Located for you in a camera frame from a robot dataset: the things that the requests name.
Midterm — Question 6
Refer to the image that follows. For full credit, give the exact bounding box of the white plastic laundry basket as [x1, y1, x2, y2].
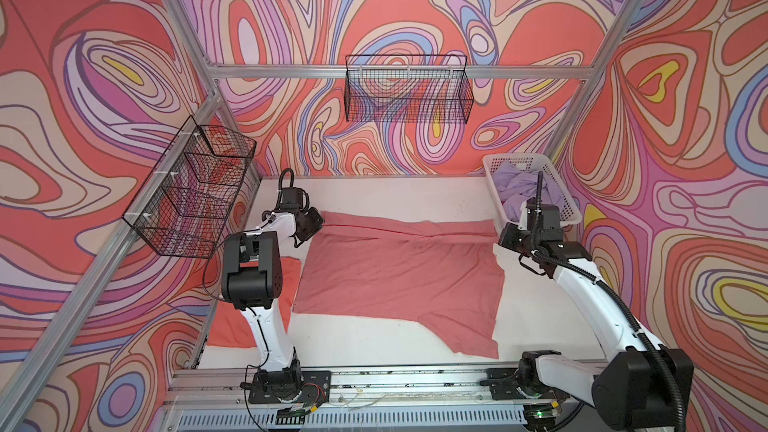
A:
[482, 153, 582, 229]

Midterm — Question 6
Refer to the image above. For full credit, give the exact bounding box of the pink t shirt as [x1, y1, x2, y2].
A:
[292, 212, 505, 359]

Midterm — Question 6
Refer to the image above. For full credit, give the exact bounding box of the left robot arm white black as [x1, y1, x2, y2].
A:
[221, 185, 324, 403]

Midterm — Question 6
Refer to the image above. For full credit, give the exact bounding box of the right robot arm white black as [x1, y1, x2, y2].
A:
[499, 198, 694, 431]

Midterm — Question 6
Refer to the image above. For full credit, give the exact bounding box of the lavender t shirt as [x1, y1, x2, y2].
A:
[491, 162, 566, 223]

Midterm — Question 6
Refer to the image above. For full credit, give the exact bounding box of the folded red t shirt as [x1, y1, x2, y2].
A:
[208, 257, 302, 348]

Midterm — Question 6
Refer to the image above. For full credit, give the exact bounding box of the black wire basket left wall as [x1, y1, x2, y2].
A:
[122, 118, 256, 259]

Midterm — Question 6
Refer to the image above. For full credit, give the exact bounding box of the black wire basket wall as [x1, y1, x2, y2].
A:
[122, 118, 256, 259]
[344, 53, 475, 124]

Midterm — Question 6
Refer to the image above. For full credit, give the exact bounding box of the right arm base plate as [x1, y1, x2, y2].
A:
[478, 367, 569, 400]

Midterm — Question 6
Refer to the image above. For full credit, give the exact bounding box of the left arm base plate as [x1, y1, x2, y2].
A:
[245, 370, 332, 406]

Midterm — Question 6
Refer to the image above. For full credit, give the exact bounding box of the black wire basket back wall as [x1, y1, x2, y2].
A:
[344, 53, 475, 124]

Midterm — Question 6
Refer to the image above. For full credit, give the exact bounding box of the aluminium frame back crossbar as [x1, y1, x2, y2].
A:
[208, 64, 595, 80]

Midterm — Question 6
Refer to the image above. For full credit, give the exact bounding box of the aluminium frame rail base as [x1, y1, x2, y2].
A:
[149, 364, 607, 431]

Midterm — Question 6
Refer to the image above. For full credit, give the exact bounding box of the aluminium frame left post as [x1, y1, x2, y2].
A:
[140, 0, 265, 181]

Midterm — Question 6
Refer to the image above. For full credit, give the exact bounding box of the aluminium frame post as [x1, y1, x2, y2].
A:
[140, 0, 265, 181]
[544, 0, 646, 162]

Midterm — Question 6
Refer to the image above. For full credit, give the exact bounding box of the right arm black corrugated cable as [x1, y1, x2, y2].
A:
[518, 170, 688, 432]

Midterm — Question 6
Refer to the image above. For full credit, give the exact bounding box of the aluminium frame right post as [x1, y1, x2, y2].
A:
[544, 0, 646, 162]

